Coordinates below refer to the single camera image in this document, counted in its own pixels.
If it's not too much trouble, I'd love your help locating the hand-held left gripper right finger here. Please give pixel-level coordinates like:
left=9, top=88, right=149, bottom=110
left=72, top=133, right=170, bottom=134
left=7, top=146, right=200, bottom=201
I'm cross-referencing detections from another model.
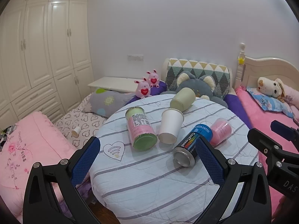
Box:
left=194, top=135, right=273, bottom=224

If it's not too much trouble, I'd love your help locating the black and white striped cloth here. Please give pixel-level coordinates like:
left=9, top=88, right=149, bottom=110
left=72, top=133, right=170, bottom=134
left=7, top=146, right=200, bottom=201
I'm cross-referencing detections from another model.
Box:
left=0, top=125, right=16, bottom=150

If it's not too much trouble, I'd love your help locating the cream dog plush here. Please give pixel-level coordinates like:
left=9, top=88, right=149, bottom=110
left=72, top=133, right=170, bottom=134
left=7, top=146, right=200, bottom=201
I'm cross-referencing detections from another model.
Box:
left=257, top=77, right=292, bottom=103

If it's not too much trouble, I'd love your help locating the triangle pattern quilted cushion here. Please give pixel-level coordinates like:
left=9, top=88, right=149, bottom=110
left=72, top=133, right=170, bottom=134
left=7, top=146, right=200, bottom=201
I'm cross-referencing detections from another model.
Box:
left=162, top=58, right=232, bottom=94

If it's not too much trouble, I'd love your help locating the grey cat plush cushion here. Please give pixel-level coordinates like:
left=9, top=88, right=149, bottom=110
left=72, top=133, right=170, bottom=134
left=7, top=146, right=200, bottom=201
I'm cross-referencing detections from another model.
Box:
left=160, top=71, right=229, bottom=108

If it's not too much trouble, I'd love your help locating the pink and green canister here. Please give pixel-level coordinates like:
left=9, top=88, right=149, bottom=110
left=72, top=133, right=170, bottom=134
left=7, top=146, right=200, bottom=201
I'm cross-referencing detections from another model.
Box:
left=125, top=107, right=158, bottom=150

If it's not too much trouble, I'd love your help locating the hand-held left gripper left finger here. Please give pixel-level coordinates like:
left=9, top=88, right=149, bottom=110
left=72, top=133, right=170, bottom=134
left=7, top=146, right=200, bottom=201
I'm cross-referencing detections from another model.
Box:
left=23, top=136, right=101, bottom=224

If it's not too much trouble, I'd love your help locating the pink translucent cup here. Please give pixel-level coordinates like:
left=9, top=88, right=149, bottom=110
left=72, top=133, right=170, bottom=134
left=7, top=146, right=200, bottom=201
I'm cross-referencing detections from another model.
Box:
left=209, top=118, right=232, bottom=146

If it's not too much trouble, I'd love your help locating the grey dotted pillow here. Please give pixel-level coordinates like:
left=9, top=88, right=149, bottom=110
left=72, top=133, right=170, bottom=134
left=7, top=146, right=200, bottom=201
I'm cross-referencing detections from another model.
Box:
left=82, top=87, right=136, bottom=119

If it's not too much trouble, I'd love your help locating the pale green cup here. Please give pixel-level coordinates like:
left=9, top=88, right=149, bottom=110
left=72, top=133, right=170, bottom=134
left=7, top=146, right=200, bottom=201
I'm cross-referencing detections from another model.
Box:
left=170, top=87, right=196, bottom=111

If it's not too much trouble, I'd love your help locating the cream wooden headboard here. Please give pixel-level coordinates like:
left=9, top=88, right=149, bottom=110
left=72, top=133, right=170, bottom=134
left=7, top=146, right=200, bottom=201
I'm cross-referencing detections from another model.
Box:
left=235, top=42, right=299, bottom=94

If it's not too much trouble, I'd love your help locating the blue cartoon pillow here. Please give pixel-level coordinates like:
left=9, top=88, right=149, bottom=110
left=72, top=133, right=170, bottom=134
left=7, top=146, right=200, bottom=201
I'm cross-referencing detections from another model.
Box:
left=247, top=87, right=295, bottom=118

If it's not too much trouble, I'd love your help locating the small pink bunny plush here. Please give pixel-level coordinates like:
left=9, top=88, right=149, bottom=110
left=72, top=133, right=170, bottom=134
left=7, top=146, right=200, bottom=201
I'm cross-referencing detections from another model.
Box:
left=146, top=69, right=161, bottom=88

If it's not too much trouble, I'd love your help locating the cream panelled wardrobe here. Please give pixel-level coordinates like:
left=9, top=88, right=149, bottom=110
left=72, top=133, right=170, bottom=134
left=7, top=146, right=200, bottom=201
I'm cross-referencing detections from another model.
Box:
left=0, top=0, right=95, bottom=131

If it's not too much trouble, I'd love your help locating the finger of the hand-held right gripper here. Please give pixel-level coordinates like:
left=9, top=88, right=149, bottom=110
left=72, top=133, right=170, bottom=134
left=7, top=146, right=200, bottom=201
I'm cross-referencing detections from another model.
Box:
left=270, top=120, right=299, bottom=153
left=247, top=128, right=299, bottom=168

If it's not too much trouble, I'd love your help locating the heart print quilt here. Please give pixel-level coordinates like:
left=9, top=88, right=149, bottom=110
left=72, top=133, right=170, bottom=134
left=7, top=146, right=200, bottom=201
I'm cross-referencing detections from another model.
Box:
left=54, top=93, right=108, bottom=149

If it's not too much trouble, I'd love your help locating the pink bedsheet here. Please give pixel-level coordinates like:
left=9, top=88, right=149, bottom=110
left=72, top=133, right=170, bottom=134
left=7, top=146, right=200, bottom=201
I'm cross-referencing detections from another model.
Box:
left=235, top=86, right=299, bottom=215

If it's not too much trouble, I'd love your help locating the pink embroidered blanket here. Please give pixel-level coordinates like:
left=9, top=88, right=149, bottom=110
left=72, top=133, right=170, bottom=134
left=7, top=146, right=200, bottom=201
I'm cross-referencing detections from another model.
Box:
left=0, top=111, right=92, bottom=220

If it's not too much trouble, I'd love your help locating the white bedside table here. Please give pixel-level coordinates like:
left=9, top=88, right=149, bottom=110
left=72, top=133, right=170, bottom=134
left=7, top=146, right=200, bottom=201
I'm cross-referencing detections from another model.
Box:
left=87, top=77, right=146, bottom=93

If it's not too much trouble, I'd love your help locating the pink printed pillow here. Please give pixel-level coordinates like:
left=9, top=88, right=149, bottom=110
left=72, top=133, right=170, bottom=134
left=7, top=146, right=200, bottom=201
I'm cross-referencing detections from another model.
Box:
left=280, top=82, right=299, bottom=113

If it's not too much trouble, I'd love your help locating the large pink bunny plush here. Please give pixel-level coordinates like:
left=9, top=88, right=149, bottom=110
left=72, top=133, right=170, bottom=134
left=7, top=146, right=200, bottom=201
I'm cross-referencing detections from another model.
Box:
left=134, top=77, right=151, bottom=99

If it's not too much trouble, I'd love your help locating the blue and black can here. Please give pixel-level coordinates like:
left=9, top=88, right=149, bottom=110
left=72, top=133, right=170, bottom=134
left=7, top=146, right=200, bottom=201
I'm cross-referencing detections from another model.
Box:
left=173, top=124, right=212, bottom=167

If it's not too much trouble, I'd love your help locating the white paper cup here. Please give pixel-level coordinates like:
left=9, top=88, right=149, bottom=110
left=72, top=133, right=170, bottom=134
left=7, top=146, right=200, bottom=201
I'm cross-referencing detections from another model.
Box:
left=158, top=108, right=184, bottom=144

